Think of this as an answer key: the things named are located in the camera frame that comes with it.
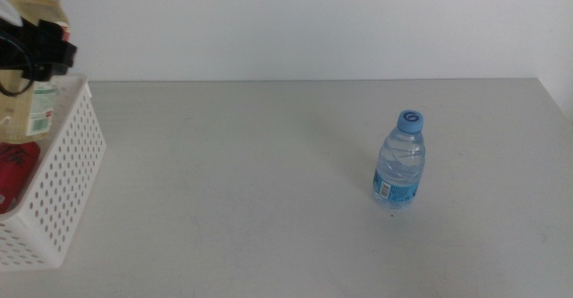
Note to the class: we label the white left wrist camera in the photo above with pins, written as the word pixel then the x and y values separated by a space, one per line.
pixel 10 11

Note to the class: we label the clear water bottle blue cap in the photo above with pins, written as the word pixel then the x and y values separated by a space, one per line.
pixel 398 168

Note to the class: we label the white perforated plastic basket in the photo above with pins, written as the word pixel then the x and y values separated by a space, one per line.
pixel 67 164

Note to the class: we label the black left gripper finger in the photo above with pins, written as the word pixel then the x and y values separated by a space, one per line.
pixel 51 52

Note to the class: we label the red cola can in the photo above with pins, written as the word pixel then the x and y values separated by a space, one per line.
pixel 15 172

